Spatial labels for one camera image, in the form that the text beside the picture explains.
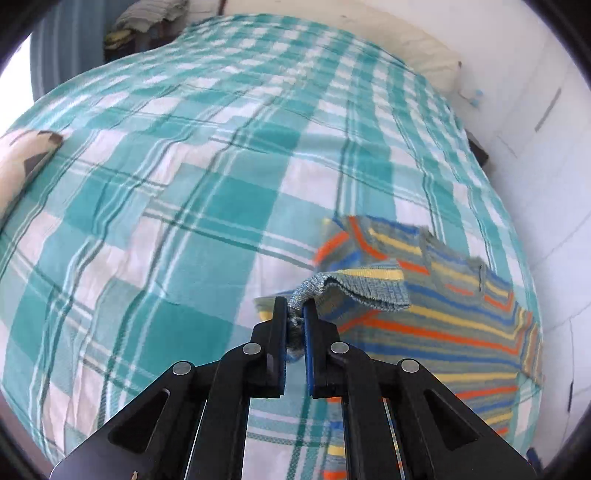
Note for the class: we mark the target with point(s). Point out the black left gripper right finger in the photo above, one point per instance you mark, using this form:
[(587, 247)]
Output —
[(400, 421)]

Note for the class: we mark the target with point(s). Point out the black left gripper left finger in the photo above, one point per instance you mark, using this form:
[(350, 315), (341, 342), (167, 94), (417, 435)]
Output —
[(189, 423)]

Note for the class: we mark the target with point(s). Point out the striped knit sweater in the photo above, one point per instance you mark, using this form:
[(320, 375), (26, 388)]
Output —
[(396, 291)]

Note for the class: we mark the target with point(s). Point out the grey folded clothes pile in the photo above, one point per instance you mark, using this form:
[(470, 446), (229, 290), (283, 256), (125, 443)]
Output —
[(147, 24)]

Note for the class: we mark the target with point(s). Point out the teal plaid bedspread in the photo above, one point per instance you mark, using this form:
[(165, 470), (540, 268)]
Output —
[(185, 169)]

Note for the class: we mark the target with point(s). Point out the white wardrobe doors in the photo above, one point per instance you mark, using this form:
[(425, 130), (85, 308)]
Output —
[(542, 173)]

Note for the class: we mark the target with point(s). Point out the patterned cream pillow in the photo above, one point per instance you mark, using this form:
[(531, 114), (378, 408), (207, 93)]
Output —
[(24, 152)]

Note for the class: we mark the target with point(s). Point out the blue curtain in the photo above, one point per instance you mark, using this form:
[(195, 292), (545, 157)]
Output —
[(69, 41)]

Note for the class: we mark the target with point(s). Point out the cream headboard cushion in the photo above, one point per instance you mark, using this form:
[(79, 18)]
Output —
[(424, 53)]

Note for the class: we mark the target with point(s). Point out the wall socket with blue plugs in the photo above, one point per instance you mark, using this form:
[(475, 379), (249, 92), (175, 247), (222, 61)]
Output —
[(473, 97)]

